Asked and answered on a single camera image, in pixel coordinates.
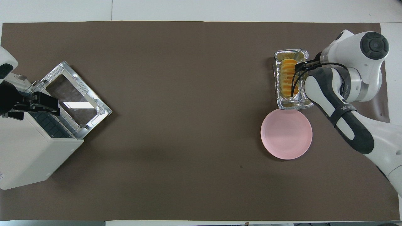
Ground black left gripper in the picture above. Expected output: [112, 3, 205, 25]
[0, 82, 61, 121]

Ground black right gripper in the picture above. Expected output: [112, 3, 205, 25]
[296, 52, 322, 71]

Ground yellow sliced bread loaf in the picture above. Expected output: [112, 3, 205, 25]
[280, 58, 297, 98]

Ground aluminium foil tray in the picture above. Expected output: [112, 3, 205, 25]
[273, 49, 314, 110]

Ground cream toaster oven body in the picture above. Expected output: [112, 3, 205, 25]
[0, 74, 84, 190]

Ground glass oven door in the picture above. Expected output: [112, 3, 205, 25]
[40, 61, 113, 139]

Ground pink round plate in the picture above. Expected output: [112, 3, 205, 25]
[260, 109, 313, 160]

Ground brown table mat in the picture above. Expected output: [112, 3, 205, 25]
[0, 21, 391, 221]

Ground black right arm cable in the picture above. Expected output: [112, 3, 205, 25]
[291, 62, 350, 96]

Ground wire oven rack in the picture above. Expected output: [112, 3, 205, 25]
[30, 107, 79, 139]

